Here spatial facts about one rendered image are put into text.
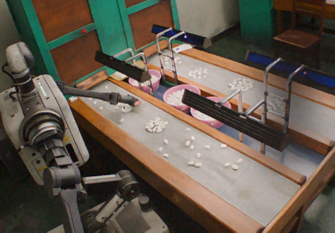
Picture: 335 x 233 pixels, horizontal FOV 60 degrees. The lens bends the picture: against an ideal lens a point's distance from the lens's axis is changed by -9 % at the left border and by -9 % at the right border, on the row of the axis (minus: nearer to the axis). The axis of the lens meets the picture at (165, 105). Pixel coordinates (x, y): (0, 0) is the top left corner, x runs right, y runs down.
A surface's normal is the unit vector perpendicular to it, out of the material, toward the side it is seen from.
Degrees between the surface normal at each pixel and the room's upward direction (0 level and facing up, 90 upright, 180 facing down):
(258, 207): 0
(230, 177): 0
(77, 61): 90
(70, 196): 56
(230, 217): 0
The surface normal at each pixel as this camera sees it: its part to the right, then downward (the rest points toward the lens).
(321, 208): -0.17, -0.81
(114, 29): 0.65, 0.34
